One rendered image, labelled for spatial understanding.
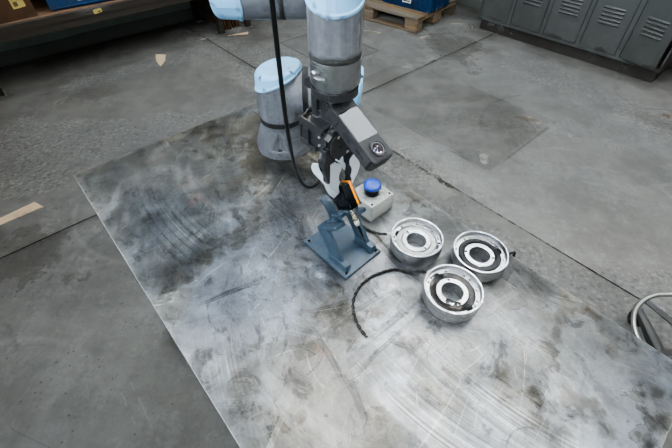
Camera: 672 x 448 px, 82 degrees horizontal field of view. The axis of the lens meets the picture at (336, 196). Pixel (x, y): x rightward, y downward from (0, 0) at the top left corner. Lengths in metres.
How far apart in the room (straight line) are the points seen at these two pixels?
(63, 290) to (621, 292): 2.39
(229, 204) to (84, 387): 1.03
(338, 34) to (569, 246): 1.80
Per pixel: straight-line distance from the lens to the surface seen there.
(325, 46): 0.54
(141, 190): 1.06
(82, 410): 1.74
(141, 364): 1.72
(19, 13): 3.82
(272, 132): 1.02
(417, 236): 0.83
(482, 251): 0.84
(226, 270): 0.82
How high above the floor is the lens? 1.43
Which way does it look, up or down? 43 degrees down
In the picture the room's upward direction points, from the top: straight up
